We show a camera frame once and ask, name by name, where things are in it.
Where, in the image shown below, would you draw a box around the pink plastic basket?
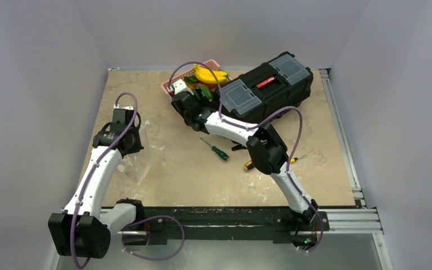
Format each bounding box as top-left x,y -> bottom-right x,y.
161,59 -> 222,96

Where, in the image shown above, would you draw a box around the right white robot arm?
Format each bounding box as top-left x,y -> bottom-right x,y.
171,91 -> 324,231

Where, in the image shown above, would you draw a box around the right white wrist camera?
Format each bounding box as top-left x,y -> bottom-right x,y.
168,79 -> 192,95

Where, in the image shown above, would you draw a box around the yellow banana bunch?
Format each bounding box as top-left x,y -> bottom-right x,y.
193,64 -> 228,84

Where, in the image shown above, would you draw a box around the clear zip top bag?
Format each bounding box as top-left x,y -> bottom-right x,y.
117,121 -> 152,185

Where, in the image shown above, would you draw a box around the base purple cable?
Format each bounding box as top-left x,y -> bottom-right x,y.
121,215 -> 186,262

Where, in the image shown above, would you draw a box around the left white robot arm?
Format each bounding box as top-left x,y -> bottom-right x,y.
48,106 -> 145,259

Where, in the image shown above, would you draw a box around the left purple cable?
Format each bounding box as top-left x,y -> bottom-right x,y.
70,92 -> 139,270

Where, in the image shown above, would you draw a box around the black pliers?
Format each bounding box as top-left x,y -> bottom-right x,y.
231,141 -> 247,151

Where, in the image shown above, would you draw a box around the green bell pepper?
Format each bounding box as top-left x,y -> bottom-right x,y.
198,84 -> 213,101

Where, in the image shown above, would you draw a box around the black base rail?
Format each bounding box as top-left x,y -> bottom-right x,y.
123,206 -> 330,248

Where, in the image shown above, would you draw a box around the green handled screwdriver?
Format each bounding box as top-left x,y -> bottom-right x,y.
200,138 -> 230,161

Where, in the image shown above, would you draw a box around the black plastic toolbox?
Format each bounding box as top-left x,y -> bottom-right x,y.
215,52 -> 313,124

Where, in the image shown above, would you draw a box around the black yellow screwdriver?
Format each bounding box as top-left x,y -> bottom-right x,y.
244,160 -> 254,171

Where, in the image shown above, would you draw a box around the green leafy vegetable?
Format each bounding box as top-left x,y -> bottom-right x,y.
183,75 -> 200,84

